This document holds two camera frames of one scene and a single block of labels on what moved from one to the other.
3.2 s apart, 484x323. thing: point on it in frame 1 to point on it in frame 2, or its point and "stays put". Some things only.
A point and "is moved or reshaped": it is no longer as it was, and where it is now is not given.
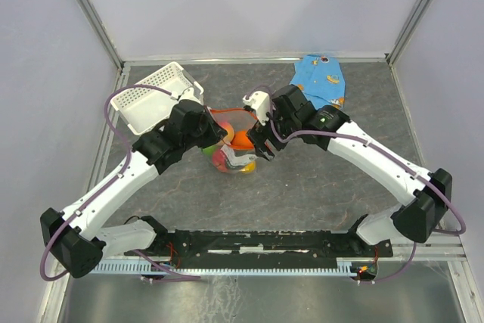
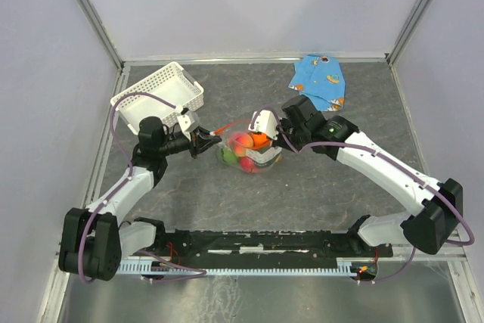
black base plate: x=217 y=249 stays put
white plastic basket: x=143 y=110 stays put
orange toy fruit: x=240 y=139 is moved or reshaped
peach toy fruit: x=230 y=130 to x=240 y=142
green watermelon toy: x=209 y=150 to x=228 y=156
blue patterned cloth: x=322 y=79 stays put
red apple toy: x=219 y=160 to x=248 y=165
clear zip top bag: x=234 y=153 is moved or reshaped
